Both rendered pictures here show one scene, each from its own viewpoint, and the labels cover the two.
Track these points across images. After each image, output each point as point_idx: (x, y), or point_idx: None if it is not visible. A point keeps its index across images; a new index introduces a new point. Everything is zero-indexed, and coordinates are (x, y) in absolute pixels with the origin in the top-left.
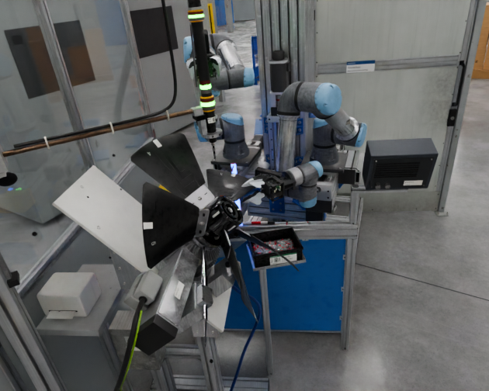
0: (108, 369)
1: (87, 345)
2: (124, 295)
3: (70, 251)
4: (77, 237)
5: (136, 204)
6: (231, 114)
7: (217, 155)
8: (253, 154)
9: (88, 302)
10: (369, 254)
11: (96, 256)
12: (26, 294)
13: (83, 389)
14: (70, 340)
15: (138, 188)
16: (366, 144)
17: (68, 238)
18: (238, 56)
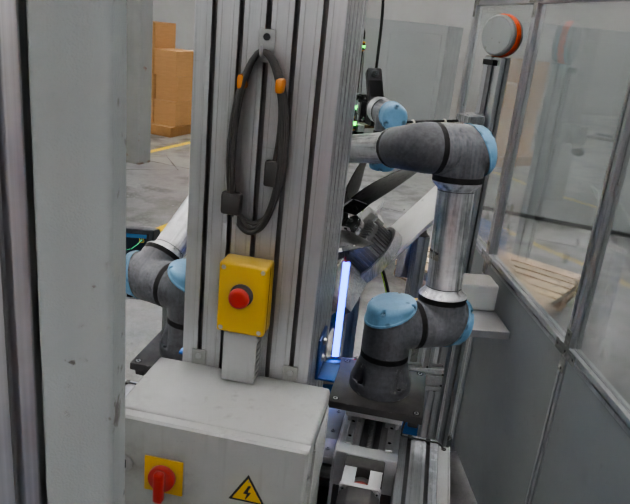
0: (483, 469)
1: (490, 404)
2: (519, 488)
3: (523, 315)
4: (531, 319)
5: (422, 226)
6: (395, 304)
7: (421, 386)
8: (339, 379)
9: None
10: None
11: (530, 375)
12: (499, 275)
13: (476, 416)
14: (491, 366)
15: (617, 483)
16: (154, 234)
17: (526, 302)
18: (358, 138)
